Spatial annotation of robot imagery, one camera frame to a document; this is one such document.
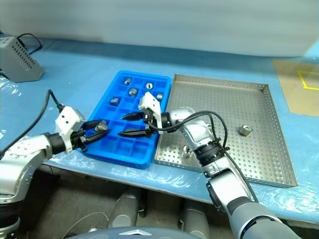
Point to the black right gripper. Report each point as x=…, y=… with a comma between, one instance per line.
x=150, y=119

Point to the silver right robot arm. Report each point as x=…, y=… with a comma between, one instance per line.
x=224, y=179

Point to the dark grey robot torso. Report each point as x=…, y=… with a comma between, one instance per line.
x=124, y=232

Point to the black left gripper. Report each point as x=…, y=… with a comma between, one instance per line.
x=79, y=139

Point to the grey rounded robot leg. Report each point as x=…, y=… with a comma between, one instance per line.
x=123, y=209
x=195, y=221

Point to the brown board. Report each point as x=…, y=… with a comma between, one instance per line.
x=294, y=99

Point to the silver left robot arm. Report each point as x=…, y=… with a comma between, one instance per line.
x=22, y=154

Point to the blue compartment tray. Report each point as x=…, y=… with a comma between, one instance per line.
x=119, y=152

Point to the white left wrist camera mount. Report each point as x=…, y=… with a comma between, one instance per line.
x=66, y=119

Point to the metal roller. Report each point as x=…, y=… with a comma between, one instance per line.
x=187, y=151
x=101, y=127
x=149, y=85
x=245, y=130
x=127, y=81
x=114, y=101
x=159, y=95
x=133, y=91

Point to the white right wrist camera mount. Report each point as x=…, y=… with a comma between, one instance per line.
x=150, y=100

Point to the grey perforated metal box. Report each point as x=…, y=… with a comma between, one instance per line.
x=20, y=62

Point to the perforated steel tray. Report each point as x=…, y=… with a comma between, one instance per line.
x=249, y=159

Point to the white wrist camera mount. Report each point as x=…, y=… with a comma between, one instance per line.
x=150, y=100
x=66, y=119

